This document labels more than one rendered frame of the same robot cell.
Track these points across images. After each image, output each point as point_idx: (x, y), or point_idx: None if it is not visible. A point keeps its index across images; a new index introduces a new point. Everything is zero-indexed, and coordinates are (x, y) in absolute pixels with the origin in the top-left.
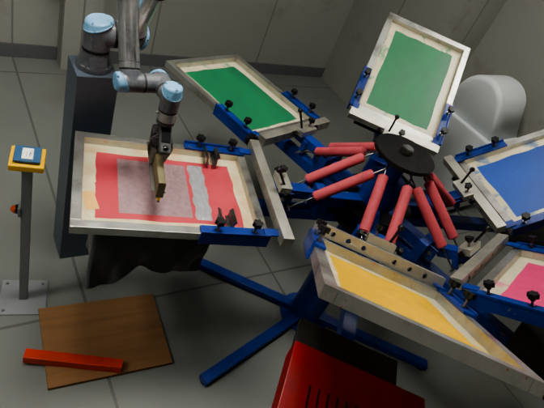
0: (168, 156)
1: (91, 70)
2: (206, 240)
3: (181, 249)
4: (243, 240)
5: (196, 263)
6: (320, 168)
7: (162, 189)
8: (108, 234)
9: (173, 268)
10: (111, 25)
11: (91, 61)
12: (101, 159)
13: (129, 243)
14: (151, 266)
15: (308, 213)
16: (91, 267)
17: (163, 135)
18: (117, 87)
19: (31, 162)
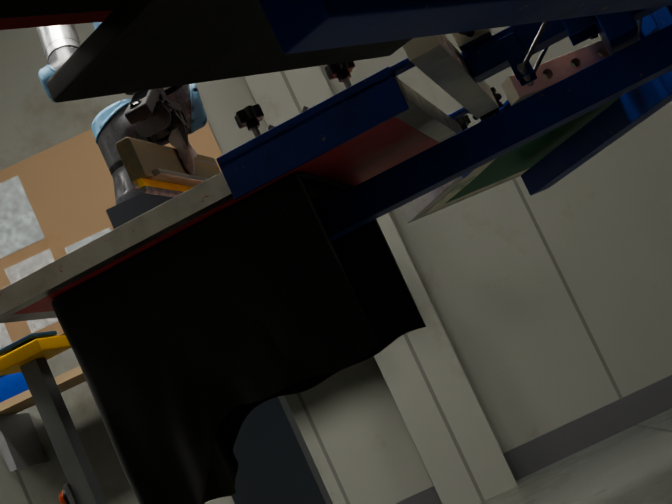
0: (187, 144)
1: (128, 190)
2: (246, 177)
3: (268, 282)
4: (328, 122)
5: (355, 322)
6: (666, 15)
7: (131, 155)
8: (48, 285)
9: (303, 362)
10: (122, 103)
11: (123, 177)
12: None
13: (149, 327)
14: (251, 385)
15: (620, 60)
16: (121, 449)
17: (136, 97)
18: (42, 84)
19: (19, 340)
